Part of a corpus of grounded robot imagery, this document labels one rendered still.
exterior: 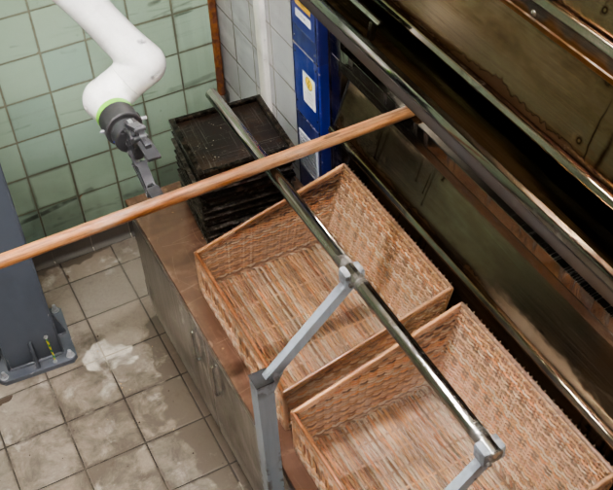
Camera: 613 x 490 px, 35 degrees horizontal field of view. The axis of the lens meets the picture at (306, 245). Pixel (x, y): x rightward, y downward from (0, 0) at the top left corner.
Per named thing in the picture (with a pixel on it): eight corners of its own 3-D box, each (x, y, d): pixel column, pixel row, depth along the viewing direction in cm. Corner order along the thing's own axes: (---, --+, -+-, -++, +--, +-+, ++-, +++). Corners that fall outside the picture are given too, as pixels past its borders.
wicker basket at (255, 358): (346, 230, 290) (345, 158, 271) (451, 360, 254) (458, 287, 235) (196, 289, 276) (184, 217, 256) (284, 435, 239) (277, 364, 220)
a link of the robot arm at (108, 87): (95, 115, 248) (67, 90, 239) (131, 81, 246) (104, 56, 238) (115, 145, 239) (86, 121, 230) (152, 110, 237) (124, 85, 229)
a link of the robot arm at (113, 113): (98, 140, 235) (91, 109, 229) (144, 124, 239) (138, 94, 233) (107, 154, 232) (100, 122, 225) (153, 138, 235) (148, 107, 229)
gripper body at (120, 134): (137, 111, 228) (152, 132, 222) (142, 140, 234) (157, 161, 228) (107, 121, 226) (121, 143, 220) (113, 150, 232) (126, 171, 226)
